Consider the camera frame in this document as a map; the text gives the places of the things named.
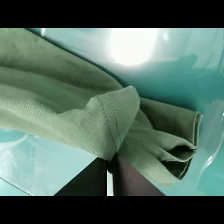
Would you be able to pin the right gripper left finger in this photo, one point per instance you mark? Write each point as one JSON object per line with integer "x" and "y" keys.
{"x": 87, "y": 181}

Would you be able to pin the green shirt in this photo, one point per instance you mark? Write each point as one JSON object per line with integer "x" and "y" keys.
{"x": 66, "y": 100}

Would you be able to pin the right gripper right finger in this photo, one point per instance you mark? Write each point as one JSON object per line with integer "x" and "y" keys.
{"x": 131, "y": 181}

